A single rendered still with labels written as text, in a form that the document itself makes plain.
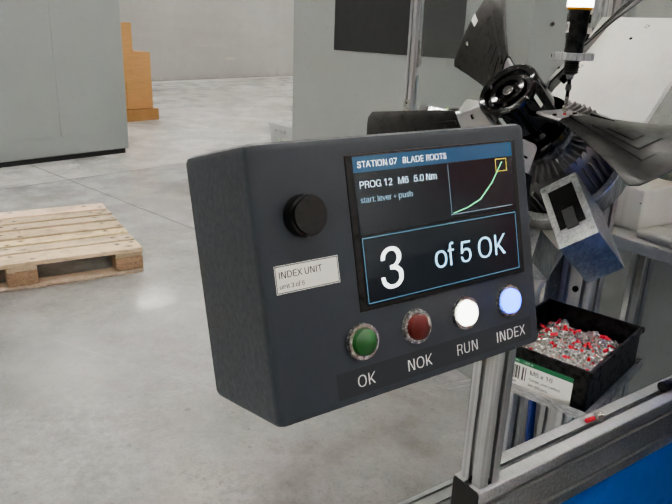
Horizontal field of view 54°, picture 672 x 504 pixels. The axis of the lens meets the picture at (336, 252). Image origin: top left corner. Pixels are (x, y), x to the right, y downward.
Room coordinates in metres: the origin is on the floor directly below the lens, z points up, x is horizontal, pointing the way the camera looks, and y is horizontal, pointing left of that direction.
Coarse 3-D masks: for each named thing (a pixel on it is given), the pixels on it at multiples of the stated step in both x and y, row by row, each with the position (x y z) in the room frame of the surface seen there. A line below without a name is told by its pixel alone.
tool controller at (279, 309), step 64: (512, 128) 0.55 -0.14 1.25; (192, 192) 0.49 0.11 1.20; (256, 192) 0.41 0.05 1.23; (320, 192) 0.44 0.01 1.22; (384, 192) 0.46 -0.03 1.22; (448, 192) 0.50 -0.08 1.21; (512, 192) 0.54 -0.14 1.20; (256, 256) 0.40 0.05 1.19; (320, 256) 0.42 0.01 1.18; (448, 256) 0.48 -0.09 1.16; (512, 256) 0.52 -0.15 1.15; (256, 320) 0.40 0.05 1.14; (320, 320) 0.41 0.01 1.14; (384, 320) 0.44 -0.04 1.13; (448, 320) 0.47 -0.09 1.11; (512, 320) 0.51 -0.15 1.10; (256, 384) 0.40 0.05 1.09; (320, 384) 0.40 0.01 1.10; (384, 384) 0.43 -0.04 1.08
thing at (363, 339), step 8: (352, 328) 0.42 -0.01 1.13; (360, 328) 0.42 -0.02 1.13; (368, 328) 0.43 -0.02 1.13; (352, 336) 0.42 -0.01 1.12; (360, 336) 0.42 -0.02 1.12; (368, 336) 0.42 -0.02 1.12; (376, 336) 0.43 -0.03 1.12; (352, 344) 0.42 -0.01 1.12; (360, 344) 0.41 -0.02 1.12; (368, 344) 0.42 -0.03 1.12; (376, 344) 0.42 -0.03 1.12; (352, 352) 0.42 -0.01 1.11; (360, 352) 0.41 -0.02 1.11; (368, 352) 0.42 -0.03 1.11
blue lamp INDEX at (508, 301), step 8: (504, 288) 0.51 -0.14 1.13; (512, 288) 0.51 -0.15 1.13; (504, 296) 0.50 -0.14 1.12; (512, 296) 0.50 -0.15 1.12; (520, 296) 0.51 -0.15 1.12; (504, 304) 0.50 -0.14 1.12; (512, 304) 0.50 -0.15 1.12; (520, 304) 0.51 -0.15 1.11; (504, 312) 0.50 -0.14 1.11; (512, 312) 0.50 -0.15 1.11
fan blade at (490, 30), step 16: (496, 0) 1.51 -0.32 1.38; (480, 16) 1.55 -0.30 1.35; (496, 16) 1.47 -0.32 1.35; (480, 32) 1.52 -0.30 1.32; (496, 32) 1.45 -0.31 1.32; (464, 48) 1.59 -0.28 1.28; (480, 48) 1.51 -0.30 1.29; (496, 48) 1.43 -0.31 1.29; (464, 64) 1.58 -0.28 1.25; (480, 64) 1.50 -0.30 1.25; (496, 64) 1.42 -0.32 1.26; (480, 80) 1.50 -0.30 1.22
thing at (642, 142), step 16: (576, 128) 1.11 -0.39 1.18; (592, 128) 1.11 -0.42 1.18; (608, 128) 1.10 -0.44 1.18; (624, 128) 1.10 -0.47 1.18; (640, 128) 1.11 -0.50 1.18; (656, 128) 1.10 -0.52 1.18; (592, 144) 1.06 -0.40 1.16; (608, 144) 1.05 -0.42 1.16; (624, 144) 1.04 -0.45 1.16; (640, 144) 1.04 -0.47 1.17; (656, 144) 1.03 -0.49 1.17; (608, 160) 1.01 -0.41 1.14; (624, 160) 1.01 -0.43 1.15; (640, 160) 1.00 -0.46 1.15; (656, 160) 0.99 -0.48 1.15; (624, 176) 0.98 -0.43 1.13; (640, 176) 0.97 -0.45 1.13; (656, 176) 0.96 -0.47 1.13
